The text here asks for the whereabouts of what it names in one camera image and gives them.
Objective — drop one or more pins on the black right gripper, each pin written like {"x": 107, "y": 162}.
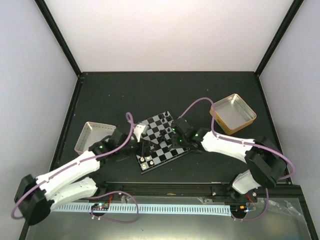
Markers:
{"x": 175, "y": 142}

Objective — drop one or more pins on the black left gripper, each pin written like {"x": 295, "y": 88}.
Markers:
{"x": 145, "y": 144}

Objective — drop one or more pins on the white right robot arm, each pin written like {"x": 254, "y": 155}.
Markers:
{"x": 265, "y": 164}

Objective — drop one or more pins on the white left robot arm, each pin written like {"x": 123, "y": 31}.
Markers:
{"x": 37, "y": 197}

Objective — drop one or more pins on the black chess pieces pile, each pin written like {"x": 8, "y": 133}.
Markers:
{"x": 164, "y": 135}

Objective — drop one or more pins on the black white chess board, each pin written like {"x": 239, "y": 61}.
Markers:
{"x": 161, "y": 153}

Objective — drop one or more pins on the gold metal tin tray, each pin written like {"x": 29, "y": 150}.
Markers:
{"x": 232, "y": 113}

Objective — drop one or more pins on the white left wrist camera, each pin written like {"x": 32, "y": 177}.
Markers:
{"x": 140, "y": 130}

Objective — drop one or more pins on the black mounting rail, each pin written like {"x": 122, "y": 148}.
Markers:
{"x": 217, "y": 192}

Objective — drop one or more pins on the light blue cable duct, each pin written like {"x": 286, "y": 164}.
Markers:
{"x": 142, "y": 208}

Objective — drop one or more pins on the black frame post right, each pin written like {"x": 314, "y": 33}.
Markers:
{"x": 283, "y": 27}

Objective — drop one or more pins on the black frame post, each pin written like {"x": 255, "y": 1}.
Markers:
{"x": 283, "y": 27}
{"x": 47, "y": 15}

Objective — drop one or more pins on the black frame post left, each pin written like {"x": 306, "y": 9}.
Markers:
{"x": 47, "y": 15}

